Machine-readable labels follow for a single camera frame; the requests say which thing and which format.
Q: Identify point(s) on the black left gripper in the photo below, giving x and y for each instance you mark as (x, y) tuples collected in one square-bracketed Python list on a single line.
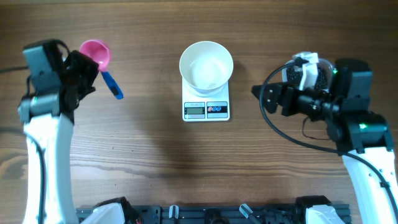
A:
[(80, 59)]

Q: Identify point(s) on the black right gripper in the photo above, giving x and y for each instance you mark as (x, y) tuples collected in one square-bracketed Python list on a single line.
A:
[(288, 91)]

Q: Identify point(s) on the pink scoop blue handle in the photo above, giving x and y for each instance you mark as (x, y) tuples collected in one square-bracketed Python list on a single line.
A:
[(100, 52)]

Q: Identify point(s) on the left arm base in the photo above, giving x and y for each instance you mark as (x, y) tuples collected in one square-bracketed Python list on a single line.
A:
[(113, 211)]

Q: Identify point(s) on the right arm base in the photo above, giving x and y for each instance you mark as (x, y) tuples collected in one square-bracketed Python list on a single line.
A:
[(317, 209)]

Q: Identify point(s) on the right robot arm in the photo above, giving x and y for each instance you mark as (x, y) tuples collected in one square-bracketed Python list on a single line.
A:
[(363, 138)]

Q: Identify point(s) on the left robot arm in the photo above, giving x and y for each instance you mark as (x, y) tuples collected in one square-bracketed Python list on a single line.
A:
[(60, 83)]

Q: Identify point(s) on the white plastic bowl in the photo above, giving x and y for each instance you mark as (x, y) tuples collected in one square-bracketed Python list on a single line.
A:
[(206, 66)]

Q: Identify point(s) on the white digital kitchen scale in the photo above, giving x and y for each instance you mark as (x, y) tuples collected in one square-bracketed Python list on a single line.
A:
[(205, 107)]

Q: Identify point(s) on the black beans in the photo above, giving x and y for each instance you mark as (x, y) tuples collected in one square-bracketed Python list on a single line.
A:
[(322, 79)]

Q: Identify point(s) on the clear plastic container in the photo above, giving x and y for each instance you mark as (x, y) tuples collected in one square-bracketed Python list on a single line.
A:
[(323, 63)]

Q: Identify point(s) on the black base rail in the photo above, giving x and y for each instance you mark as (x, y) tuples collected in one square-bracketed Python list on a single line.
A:
[(271, 213)]

